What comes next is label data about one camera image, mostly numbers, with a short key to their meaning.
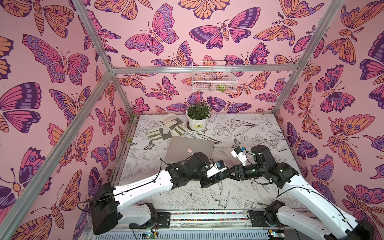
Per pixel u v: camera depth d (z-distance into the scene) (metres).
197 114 0.97
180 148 1.04
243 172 0.62
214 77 0.96
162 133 1.09
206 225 0.73
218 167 0.61
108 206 0.39
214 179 0.64
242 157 0.67
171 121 1.14
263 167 0.56
